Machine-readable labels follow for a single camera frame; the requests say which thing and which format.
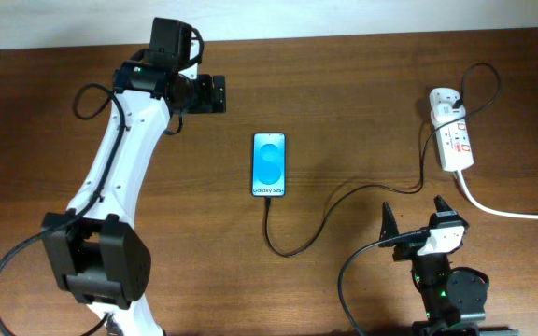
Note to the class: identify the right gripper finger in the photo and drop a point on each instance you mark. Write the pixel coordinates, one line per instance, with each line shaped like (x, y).
(442, 208)
(389, 229)

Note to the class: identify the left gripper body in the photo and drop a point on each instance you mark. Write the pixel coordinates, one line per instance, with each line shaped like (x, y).
(200, 94)

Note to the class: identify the blue Galaxy smartphone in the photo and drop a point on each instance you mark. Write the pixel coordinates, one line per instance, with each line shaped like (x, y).
(269, 165)

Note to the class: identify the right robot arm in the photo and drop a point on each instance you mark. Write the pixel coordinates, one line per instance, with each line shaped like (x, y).
(454, 298)

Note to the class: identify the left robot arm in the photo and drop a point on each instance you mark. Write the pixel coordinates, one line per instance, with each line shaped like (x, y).
(93, 249)

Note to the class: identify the white USB charger plug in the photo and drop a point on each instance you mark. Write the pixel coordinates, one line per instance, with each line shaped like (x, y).
(444, 113)

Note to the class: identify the white power strip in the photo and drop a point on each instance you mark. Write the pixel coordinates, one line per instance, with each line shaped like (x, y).
(452, 138)

